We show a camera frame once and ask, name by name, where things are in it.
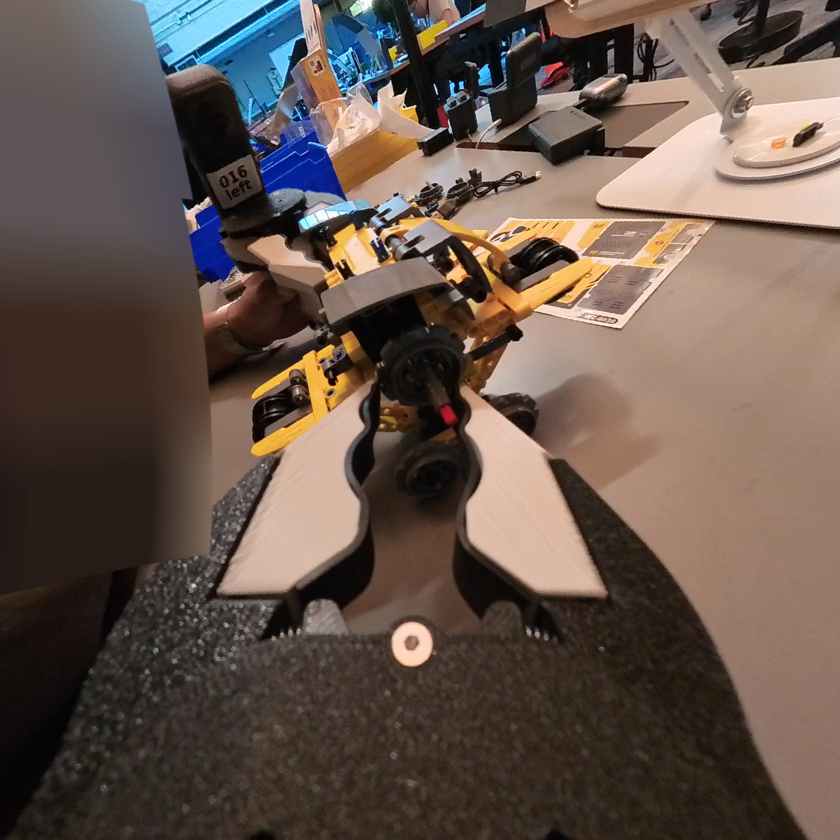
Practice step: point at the person's left forearm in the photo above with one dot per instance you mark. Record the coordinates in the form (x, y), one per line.
(216, 348)

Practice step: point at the yellow building-brick toy vehicle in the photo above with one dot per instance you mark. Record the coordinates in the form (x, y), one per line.
(387, 285)

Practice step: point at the yellow plastic bin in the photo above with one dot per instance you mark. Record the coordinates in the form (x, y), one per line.
(367, 164)

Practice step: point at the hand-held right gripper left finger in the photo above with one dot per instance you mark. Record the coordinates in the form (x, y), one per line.
(295, 525)

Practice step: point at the white desk lamp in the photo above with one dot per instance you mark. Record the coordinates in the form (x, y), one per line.
(689, 184)

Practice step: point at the black upright device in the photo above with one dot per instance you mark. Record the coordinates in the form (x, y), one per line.
(515, 79)

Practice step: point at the yellow cardboard box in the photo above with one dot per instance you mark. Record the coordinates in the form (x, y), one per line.
(308, 65)

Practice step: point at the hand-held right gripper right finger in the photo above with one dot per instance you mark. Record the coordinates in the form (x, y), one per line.
(531, 525)

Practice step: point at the black monitor stand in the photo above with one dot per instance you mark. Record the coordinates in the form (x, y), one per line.
(754, 39)

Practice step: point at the small black part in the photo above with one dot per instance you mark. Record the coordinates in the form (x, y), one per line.
(808, 133)

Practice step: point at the blue plastic bin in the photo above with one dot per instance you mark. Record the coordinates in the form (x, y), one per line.
(295, 170)

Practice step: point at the grey capsule device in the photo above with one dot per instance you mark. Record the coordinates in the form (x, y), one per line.
(604, 92)

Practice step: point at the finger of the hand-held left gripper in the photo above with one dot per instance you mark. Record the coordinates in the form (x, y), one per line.
(289, 266)
(334, 216)

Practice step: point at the black charger block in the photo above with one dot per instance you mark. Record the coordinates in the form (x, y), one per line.
(460, 115)

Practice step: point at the black pole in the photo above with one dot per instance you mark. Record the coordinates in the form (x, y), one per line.
(413, 59)

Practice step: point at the clear plastic bags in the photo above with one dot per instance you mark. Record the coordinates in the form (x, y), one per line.
(354, 115)

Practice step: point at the black power adapter box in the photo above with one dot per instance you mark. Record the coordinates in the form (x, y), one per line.
(564, 134)

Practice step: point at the yellow grey sticker sheet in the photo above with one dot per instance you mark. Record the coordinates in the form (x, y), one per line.
(630, 262)

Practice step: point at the small black box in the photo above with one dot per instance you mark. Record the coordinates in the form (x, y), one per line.
(434, 141)

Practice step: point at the silver wristband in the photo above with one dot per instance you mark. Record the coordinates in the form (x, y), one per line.
(231, 328)

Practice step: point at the person's left hand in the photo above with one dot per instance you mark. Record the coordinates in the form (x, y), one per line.
(275, 315)

